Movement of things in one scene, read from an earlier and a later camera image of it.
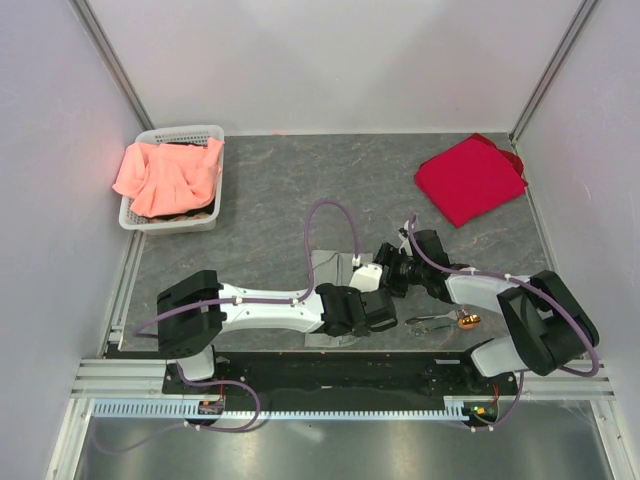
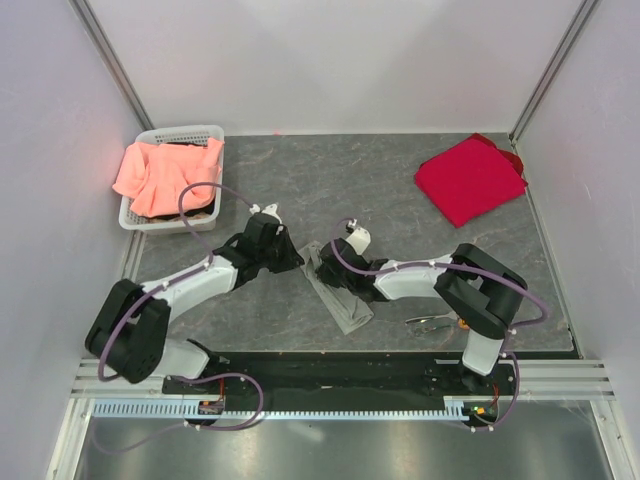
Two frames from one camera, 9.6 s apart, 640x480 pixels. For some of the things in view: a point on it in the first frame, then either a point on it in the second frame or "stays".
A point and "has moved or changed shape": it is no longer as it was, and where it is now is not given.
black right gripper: x=389 y=256 to x=323 y=271
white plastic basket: x=201 y=219 stays
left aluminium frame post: x=107 y=52 stays
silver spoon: x=422 y=329 stays
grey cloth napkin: x=335 y=268 has moved or changed shape
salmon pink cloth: x=170 y=178 stays
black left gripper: x=350 y=291 to x=292 y=259
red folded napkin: x=471 y=178 stays
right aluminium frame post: x=572 y=31 stays
